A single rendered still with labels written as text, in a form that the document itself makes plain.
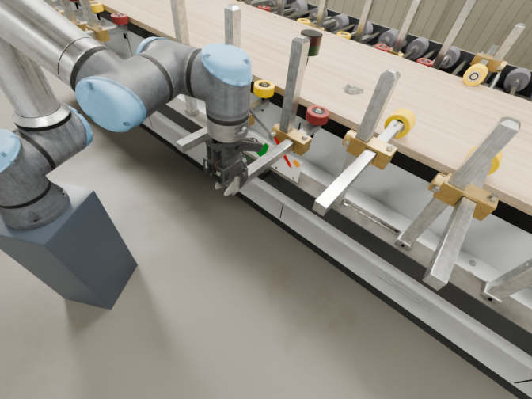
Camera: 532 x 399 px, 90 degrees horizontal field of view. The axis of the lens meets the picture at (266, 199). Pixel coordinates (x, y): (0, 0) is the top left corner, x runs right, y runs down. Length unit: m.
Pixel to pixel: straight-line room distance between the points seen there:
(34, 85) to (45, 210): 0.38
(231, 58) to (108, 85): 0.20
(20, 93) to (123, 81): 0.57
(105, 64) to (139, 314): 1.22
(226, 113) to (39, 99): 0.64
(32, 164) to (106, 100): 0.61
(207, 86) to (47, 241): 0.77
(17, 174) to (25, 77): 0.27
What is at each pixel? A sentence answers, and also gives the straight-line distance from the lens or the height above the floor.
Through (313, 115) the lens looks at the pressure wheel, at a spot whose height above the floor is 0.90.
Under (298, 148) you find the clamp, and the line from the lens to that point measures 0.90.
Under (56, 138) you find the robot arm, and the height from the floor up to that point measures 0.82.
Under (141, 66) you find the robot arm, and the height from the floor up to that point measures 1.18.
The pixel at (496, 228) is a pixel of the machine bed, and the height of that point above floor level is 0.76.
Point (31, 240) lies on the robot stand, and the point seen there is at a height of 0.60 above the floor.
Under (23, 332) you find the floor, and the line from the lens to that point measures 1.72.
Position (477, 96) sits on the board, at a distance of 1.51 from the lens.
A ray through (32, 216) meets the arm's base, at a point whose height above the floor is 0.64.
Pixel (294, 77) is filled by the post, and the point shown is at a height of 1.05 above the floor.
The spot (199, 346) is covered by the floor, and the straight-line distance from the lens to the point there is 1.42.
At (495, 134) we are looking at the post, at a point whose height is 1.11.
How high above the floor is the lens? 1.38
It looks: 49 degrees down
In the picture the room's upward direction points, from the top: 8 degrees clockwise
